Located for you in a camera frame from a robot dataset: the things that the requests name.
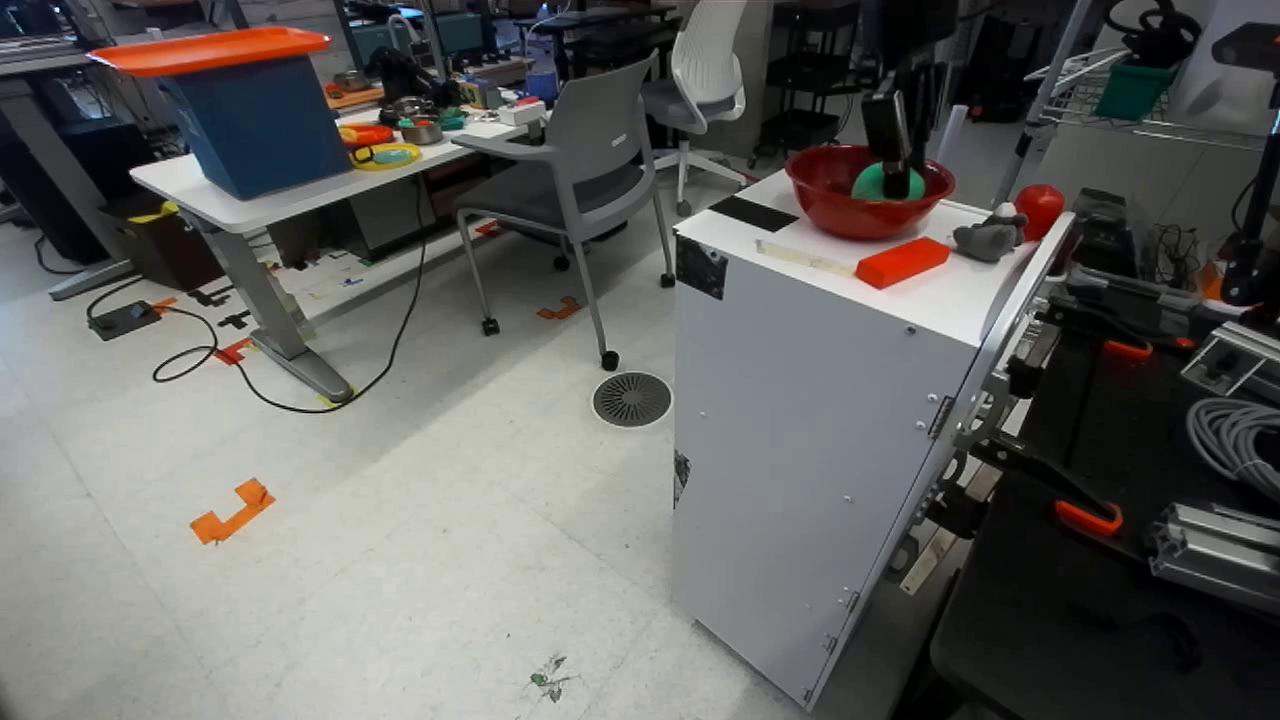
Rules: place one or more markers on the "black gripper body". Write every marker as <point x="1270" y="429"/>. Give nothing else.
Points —
<point x="902" y="37"/>

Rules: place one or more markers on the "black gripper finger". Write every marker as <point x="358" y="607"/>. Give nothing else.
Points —
<point x="891" y="143"/>
<point x="930" y="110"/>

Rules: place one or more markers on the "green ball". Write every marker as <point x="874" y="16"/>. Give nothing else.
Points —
<point x="876" y="180"/>

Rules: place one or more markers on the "red plastic bowl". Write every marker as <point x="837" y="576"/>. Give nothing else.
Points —
<point x="828" y="199"/>

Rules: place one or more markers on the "grey toy object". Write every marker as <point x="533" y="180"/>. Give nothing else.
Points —
<point x="989" y="239"/>

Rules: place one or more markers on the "orange rectangular block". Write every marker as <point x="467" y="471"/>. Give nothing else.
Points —
<point x="894" y="264"/>

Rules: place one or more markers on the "red round toy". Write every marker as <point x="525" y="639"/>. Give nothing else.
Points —
<point x="1037" y="208"/>

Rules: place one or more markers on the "white office chair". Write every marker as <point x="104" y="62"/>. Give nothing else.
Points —
<point x="702" y="89"/>

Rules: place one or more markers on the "white toy cabinet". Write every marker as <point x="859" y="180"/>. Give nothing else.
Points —
<point x="809" y="421"/>

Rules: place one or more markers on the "grey office chair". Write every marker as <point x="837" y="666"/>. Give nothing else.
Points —
<point x="586" y="178"/>

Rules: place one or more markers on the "black orange clamp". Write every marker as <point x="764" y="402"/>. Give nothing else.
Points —
<point x="1127" y="328"/>
<point x="1072" y="503"/>

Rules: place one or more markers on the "round floor drain cover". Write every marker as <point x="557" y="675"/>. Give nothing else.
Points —
<point x="632" y="398"/>

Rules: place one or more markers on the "black perforated table plate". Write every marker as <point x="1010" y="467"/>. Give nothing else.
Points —
<point x="1054" y="626"/>

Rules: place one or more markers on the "blue bin with orange lid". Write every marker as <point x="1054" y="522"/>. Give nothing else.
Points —
<point x="247" y="102"/>

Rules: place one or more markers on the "white desk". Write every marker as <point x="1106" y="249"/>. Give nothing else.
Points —
<point x="231" y="224"/>

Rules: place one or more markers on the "orange floor tape marker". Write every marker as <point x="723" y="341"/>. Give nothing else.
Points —
<point x="221" y="527"/>

